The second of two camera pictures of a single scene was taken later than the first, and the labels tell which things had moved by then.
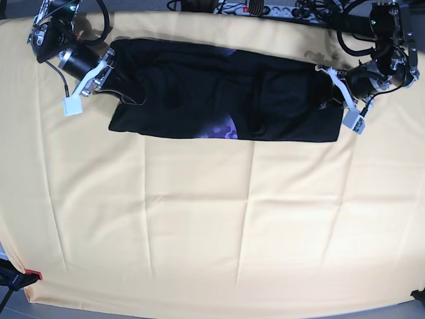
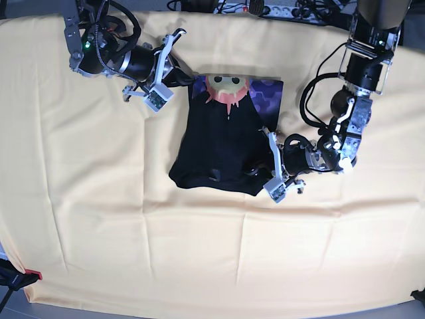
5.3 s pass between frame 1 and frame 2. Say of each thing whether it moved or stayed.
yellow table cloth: stayed
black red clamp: stayed
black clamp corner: stayed
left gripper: moved
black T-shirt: moved
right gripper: moved
